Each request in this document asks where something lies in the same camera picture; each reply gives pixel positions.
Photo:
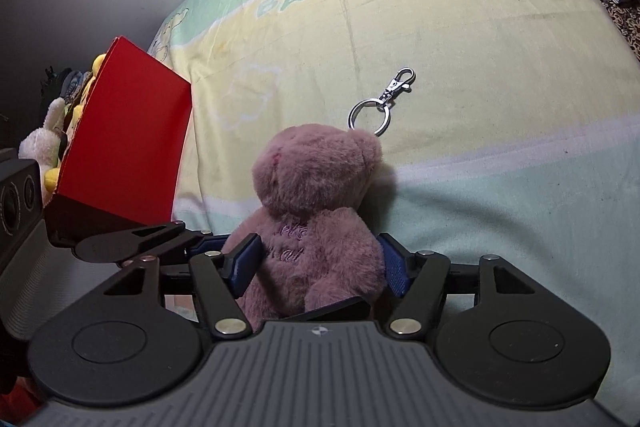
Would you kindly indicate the metal keyring with clasp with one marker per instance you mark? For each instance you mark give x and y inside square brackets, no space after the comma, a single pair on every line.
[394,89]

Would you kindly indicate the pink teddy bear plush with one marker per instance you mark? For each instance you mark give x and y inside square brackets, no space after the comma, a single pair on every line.
[310,187]

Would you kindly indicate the printed green yellow bed sheet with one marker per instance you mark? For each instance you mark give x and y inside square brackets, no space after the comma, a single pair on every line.
[450,32]

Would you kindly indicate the red cardboard box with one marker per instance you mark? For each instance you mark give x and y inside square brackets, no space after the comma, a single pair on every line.
[125,132]

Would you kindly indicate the white bunny plush toy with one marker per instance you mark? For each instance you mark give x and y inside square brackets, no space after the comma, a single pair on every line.
[40,142]

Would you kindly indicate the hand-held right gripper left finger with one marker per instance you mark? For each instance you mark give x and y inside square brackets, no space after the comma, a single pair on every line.
[245,264]

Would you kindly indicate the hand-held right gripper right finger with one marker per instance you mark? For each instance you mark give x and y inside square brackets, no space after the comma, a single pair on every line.
[395,264]

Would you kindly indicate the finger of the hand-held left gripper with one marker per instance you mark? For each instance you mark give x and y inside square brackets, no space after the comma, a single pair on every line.
[330,311]
[115,244]

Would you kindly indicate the yellow tiger plush toy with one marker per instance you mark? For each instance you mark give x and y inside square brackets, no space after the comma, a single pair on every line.
[50,187]

